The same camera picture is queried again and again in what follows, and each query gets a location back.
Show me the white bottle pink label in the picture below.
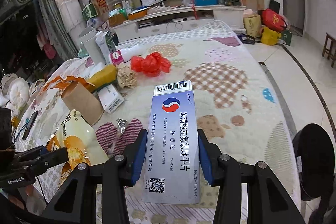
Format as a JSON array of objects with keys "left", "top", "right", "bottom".
[{"left": 108, "top": 46, "right": 143, "bottom": 65}]

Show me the black cable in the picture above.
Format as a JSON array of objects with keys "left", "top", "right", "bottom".
[{"left": 38, "top": 175, "right": 48, "bottom": 205}]

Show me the green white carton box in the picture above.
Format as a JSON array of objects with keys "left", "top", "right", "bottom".
[{"left": 82, "top": 3, "right": 98, "bottom": 21}]

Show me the cardboard box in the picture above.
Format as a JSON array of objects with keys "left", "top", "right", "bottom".
[{"left": 244, "top": 13, "right": 262, "bottom": 38}]

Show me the lace covered air conditioner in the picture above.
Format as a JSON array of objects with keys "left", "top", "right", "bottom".
[{"left": 54, "top": 0, "right": 82, "bottom": 56}]

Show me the brown paper cup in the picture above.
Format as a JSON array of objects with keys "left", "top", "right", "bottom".
[{"left": 61, "top": 81, "right": 105, "bottom": 126}]

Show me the red gift bag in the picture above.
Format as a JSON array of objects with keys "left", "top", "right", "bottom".
[{"left": 261, "top": 9, "right": 288, "bottom": 33}]

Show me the yellow green sponge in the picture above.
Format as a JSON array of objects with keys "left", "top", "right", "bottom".
[{"left": 88, "top": 64, "right": 117, "bottom": 92}]

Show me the grey curtain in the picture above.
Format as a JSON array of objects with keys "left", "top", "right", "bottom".
[{"left": 10, "top": 0, "right": 79, "bottom": 59}]

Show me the orange yellow snack bag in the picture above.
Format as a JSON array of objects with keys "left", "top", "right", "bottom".
[{"left": 34, "top": 75, "right": 109, "bottom": 188}]

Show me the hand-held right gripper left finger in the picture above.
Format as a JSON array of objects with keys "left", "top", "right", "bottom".
[{"left": 39, "top": 129, "right": 149, "bottom": 224}]

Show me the orange tray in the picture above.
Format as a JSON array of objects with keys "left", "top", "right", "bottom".
[{"left": 128, "top": 7, "right": 149, "bottom": 20}]

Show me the brown paper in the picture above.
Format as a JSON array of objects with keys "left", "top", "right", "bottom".
[{"left": 117, "top": 63, "right": 138, "bottom": 89}]

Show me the white television cabinet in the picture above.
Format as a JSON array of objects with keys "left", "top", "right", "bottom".
[{"left": 110, "top": 5, "right": 247, "bottom": 43}]

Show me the blue white medicine box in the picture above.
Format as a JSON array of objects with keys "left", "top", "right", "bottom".
[{"left": 142, "top": 80, "right": 201, "bottom": 205}]

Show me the white drink carton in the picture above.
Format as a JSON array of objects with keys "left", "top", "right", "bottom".
[{"left": 95, "top": 31, "right": 111, "bottom": 63}]

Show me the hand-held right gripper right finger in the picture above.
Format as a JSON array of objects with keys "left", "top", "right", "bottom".
[{"left": 197, "top": 129, "right": 302, "bottom": 224}]

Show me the red plastic bag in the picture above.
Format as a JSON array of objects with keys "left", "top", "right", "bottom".
[{"left": 130, "top": 52, "right": 172, "bottom": 77}]

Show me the black phone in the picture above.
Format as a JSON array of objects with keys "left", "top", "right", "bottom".
[{"left": 21, "top": 111, "right": 38, "bottom": 140}]

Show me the black trash bin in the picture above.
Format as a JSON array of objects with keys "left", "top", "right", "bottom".
[{"left": 291, "top": 123, "right": 336, "bottom": 202}]

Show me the wooden stool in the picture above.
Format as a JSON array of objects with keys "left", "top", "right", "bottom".
[{"left": 322, "top": 32, "right": 336, "bottom": 68}]

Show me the black bag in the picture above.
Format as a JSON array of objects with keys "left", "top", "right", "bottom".
[{"left": 269, "top": 0, "right": 281, "bottom": 13}]

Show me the blue storage basket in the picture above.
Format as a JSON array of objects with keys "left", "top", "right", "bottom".
[{"left": 194, "top": 0, "right": 218, "bottom": 7}]

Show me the silver foil wrapper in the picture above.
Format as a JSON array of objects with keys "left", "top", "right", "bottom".
[{"left": 106, "top": 118, "right": 129, "bottom": 155}]

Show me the white plush cushion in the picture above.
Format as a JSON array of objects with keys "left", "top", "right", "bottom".
[{"left": 7, "top": 78, "right": 29, "bottom": 106}]

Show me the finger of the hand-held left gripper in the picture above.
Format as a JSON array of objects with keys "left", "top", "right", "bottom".
[
  {"left": 24, "top": 147, "right": 69, "bottom": 177},
  {"left": 14, "top": 146, "right": 50, "bottom": 165}
]

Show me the small white barcode box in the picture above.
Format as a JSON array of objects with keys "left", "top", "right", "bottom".
[{"left": 98, "top": 84, "right": 125, "bottom": 114}]

